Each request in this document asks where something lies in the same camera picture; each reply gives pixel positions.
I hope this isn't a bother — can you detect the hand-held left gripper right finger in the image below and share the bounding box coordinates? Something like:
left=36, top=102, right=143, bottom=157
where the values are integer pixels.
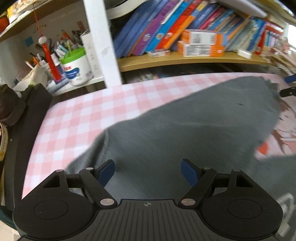
left=178, top=158, right=255, bottom=209

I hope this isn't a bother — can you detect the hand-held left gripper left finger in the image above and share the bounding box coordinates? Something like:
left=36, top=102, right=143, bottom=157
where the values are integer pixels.
left=42, top=159, right=116, bottom=210

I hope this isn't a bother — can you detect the grey sweatshirt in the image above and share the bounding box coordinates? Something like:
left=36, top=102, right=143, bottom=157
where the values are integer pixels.
left=65, top=75, right=296, bottom=241

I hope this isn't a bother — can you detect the pile of booklets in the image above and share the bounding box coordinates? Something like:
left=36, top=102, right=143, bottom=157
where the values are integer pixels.
left=269, top=39, right=296, bottom=77

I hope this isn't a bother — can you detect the pink cartoon desk mat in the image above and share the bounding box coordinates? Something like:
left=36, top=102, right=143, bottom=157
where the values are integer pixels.
left=22, top=72, right=296, bottom=200

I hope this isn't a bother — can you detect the white flat board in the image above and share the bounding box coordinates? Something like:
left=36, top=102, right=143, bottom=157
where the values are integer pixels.
left=215, top=0, right=269, bottom=18

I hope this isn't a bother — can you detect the black bag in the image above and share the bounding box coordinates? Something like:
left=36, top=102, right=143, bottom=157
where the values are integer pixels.
left=5, top=85, right=53, bottom=209

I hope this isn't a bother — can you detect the white orange carton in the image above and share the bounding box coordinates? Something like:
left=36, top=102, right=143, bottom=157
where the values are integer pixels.
left=178, top=41, right=225, bottom=57
left=181, top=29, right=225, bottom=45

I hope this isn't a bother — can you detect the beige wristwatch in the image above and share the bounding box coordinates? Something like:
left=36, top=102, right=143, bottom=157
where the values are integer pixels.
left=0, top=123, right=10, bottom=163

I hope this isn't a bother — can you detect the white jar green lid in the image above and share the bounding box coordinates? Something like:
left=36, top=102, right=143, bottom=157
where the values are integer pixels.
left=60, top=47, right=94, bottom=87

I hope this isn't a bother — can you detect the wooden bookshelf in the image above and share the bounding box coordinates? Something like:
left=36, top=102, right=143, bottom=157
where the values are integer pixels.
left=105, top=0, right=296, bottom=73

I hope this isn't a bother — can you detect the brown cloth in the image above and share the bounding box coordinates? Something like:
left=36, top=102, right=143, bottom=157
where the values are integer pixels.
left=0, top=84, right=26, bottom=127

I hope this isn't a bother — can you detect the white plastic bag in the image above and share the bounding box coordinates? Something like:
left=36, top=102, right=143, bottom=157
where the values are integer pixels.
left=13, top=65, right=49, bottom=91

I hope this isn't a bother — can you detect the tall white carton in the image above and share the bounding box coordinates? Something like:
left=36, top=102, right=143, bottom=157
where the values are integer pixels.
left=80, top=29, right=105, bottom=80

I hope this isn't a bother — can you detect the small red white box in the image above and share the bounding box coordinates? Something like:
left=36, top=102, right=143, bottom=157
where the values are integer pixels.
left=148, top=49, right=171, bottom=58

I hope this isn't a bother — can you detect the white shelf unit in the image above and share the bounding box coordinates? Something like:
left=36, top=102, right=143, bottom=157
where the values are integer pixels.
left=0, top=0, right=123, bottom=93

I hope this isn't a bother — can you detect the bunch of pens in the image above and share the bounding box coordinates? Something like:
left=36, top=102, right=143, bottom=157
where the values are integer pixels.
left=25, top=29, right=84, bottom=68

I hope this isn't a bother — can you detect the row of colourful books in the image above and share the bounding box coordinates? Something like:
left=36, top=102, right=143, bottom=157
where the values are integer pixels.
left=112, top=0, right=285, bottom=58

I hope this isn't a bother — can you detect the thick white book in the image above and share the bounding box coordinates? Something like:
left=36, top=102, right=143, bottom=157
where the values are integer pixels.
left=106, top=0, right=148, bottom=20

